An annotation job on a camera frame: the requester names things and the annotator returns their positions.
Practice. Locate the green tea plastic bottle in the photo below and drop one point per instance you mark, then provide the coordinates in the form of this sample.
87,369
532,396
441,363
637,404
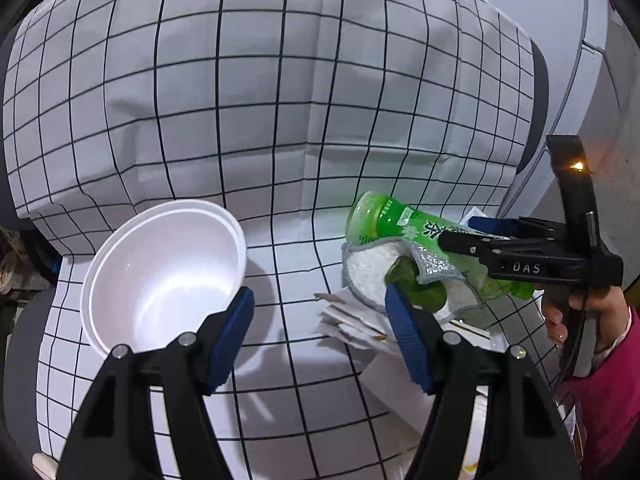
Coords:
377,216

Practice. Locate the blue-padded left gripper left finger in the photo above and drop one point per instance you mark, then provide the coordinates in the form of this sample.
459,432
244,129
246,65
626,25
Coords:
112,436

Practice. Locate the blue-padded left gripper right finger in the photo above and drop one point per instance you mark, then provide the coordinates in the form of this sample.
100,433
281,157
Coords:
524,435

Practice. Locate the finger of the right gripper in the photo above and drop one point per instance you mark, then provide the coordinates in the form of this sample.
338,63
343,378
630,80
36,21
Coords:
523,227
467,244

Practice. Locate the white foam bowl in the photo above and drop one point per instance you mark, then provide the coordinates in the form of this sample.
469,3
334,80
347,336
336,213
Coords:
161,274

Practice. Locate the crumpled white paper napkins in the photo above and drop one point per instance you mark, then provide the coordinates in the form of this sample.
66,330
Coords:
344,317

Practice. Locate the white black-grid cloth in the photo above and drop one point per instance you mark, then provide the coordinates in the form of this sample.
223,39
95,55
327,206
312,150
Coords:
282,111

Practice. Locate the grey refrigerator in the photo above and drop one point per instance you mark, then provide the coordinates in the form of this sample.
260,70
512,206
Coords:
592,90

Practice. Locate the grey-edged white dish cloth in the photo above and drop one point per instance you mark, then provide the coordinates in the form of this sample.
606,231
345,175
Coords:
432,284

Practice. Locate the person's right hand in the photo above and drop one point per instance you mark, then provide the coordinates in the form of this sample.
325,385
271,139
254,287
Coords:
610,302

